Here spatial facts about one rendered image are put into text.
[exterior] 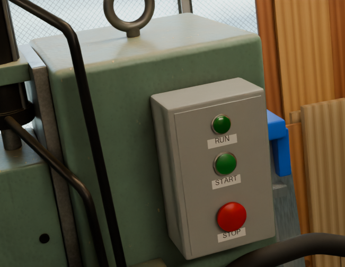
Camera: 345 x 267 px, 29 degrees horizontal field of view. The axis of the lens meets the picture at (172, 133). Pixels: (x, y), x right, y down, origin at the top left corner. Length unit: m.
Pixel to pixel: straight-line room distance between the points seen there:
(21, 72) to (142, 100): 0.13
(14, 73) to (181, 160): 0.20
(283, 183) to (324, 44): 0.66
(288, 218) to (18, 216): 1.06
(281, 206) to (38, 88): 1.08
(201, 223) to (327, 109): 1.44
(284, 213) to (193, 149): 1.06
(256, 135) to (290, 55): 1.48
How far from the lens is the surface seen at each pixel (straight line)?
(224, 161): 0.63
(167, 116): 0.61
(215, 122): 0.62
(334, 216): 2.18
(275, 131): 1.55
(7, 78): 0.71
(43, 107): 0.68
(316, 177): 2.11
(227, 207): 0.65
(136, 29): 0.76
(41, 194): 0.71
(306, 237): 0.75
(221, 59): 0.68
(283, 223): 1.68
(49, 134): 0.69
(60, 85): 0.64
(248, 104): 0.64
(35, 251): 0.74
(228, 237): 0.67
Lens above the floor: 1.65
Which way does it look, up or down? 19 degrees down
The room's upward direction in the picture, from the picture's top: 7 degrees counter-clockwise
